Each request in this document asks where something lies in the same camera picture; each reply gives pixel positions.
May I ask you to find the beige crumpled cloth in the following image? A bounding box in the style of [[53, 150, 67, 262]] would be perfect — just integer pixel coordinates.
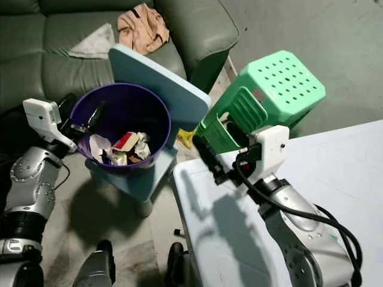
[[117, 3, 169, 56]]

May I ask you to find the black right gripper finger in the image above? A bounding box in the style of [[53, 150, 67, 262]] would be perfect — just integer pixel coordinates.
[[195, 135, 229, 180], [223, 121, 253, 149]]

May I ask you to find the light blue small chair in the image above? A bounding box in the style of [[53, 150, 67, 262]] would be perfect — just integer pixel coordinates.
[[84, 44, 213, 219]]

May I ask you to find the grey flat cloth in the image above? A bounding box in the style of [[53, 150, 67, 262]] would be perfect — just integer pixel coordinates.
[[67, 23, 115, 59]]

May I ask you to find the yellow crumpled wrapper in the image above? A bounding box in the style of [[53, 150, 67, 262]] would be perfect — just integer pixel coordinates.
[[177, 129, 195, 150]]

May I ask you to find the green perforated plastic stool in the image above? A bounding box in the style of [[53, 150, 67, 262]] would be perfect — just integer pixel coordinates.
[[194, 50, 327, 155]]

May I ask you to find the large crumpled white paper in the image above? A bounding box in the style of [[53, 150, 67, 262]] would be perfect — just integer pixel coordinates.
[[89, 135, 114, 163]]

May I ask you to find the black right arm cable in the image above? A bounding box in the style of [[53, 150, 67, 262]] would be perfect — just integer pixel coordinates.
[[233, 157, 363, 287]]

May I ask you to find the robot left leg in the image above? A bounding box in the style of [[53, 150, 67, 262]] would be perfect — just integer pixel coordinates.
[[78, 240, 117, 287]]

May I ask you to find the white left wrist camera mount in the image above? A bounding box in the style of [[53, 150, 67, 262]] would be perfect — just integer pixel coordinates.
[[23, 98, 62, 153]]

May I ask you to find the red and white small box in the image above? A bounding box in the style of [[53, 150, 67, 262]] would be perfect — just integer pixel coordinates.
[[114, 132, 138, 151]]

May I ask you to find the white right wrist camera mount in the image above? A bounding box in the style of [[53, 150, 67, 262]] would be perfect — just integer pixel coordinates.
[[248, 124, 290, 187]]

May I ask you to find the green leather sofa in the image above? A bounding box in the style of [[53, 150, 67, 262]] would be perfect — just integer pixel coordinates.
[[0, 0, 240, 144]]

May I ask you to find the beige cardboard scrap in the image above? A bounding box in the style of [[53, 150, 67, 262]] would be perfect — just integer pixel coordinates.
[[111, 149, 135, 166]]

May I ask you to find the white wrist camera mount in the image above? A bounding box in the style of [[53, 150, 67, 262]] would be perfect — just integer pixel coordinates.
[[23, 98, 62, 153], [248, 124, 290, 187]]

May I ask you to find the small crumpled white paper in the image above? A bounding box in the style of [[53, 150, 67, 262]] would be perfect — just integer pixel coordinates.
[[133, 133, 150, 161]]

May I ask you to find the purple plastic rubbish bin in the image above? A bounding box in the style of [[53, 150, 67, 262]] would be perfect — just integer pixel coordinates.
[[70, 83, 171, 175]]

